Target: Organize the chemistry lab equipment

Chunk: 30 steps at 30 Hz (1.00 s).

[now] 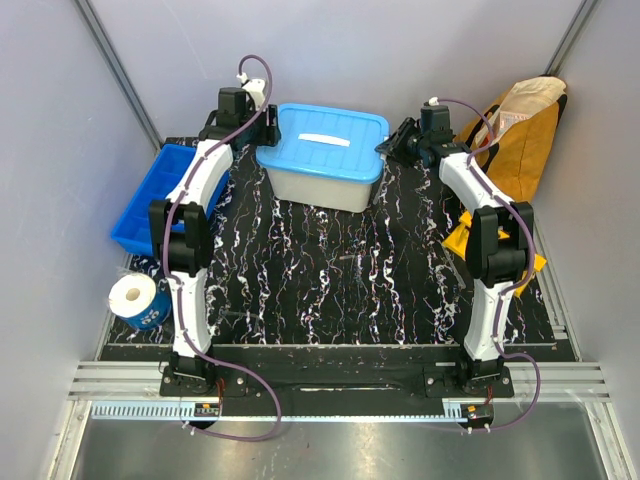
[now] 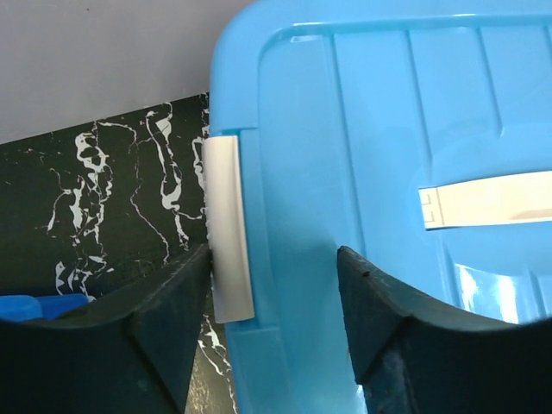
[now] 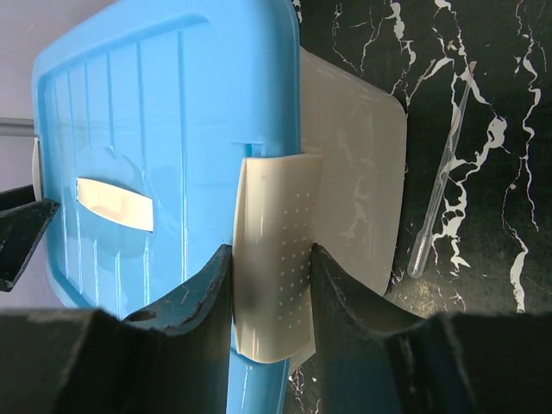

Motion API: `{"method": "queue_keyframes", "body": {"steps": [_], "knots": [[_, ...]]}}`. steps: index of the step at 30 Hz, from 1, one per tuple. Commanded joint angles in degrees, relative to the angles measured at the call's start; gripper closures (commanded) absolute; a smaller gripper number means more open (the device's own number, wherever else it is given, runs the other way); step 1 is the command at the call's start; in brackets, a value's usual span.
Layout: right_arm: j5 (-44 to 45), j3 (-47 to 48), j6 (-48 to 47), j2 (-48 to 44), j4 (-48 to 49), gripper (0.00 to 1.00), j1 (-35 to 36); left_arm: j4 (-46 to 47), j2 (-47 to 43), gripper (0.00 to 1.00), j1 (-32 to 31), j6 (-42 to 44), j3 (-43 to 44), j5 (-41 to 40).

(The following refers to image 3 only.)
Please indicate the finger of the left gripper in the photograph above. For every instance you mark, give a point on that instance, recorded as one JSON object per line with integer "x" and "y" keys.
{"x": 24, "y": 219}

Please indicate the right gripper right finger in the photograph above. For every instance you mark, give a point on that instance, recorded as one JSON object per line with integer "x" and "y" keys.
{"x": 374, "y": 357}

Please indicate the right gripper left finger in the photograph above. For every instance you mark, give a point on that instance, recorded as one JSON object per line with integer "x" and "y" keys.
{"x": 171, "y": 356}

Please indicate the light blue plastic lid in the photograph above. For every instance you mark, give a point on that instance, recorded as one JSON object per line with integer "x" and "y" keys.
{"x": 145, "y": 112}

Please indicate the white plastic tub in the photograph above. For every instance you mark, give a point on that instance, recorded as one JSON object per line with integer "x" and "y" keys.
{"x": 361, "y": 133}

